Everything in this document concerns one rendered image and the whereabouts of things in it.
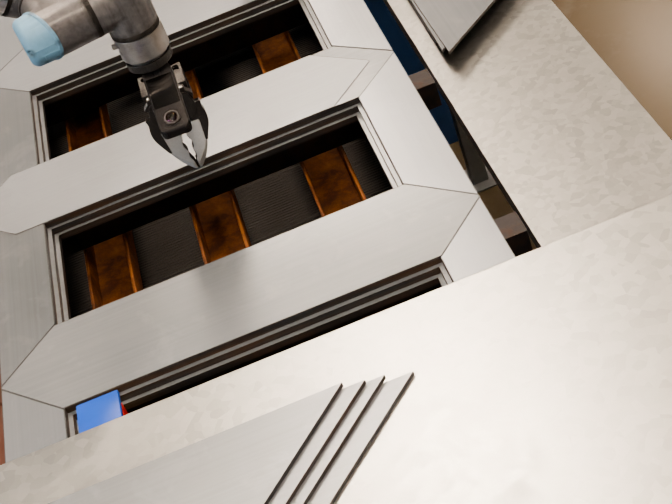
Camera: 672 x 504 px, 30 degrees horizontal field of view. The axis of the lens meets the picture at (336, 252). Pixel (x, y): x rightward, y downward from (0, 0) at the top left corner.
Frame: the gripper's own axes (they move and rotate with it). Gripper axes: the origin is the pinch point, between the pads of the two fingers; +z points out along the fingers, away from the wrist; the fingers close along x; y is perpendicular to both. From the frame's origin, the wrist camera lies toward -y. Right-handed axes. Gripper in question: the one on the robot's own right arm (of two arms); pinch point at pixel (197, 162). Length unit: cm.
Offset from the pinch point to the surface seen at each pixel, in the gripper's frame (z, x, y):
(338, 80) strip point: 5.7, -26.3, 16.0
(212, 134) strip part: 5.7, -3.1, 15.0
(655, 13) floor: 91, -122, 121
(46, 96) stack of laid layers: 8, 26, 53
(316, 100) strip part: 5.7, -21.5, 12.7
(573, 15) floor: 91, -104, 135
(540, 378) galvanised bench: -14, -29, -81
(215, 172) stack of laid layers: 8.2, -1.4, 7.7
